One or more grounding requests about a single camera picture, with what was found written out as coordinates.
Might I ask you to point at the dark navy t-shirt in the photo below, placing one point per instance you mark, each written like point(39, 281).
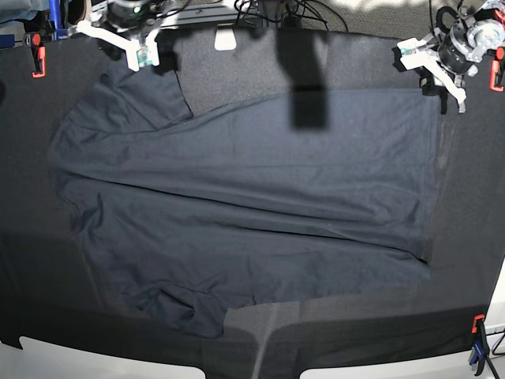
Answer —
point(286, 198)

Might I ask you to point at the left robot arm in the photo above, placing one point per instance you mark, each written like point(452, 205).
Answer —
point(460, 38)

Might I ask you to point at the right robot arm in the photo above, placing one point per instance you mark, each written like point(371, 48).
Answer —
point(133, 26)

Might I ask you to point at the red clamp far right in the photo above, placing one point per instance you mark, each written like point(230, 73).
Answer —
point(497, 71)

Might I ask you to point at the red clamp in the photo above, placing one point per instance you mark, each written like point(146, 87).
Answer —
point(497, 71)
point(34, 41)

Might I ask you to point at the blue clamp far left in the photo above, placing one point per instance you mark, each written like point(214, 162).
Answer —
point(58, 16)

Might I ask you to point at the blue clamp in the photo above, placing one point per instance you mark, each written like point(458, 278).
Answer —
point(58, 16)
point(480, 349)

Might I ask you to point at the red clamp far left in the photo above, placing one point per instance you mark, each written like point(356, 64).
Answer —
point(34, 41)

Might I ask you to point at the black felt table cover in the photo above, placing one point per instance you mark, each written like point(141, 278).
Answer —
point(48, 291)

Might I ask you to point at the blue clamp near right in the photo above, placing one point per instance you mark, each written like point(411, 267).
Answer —
point(480, 349)

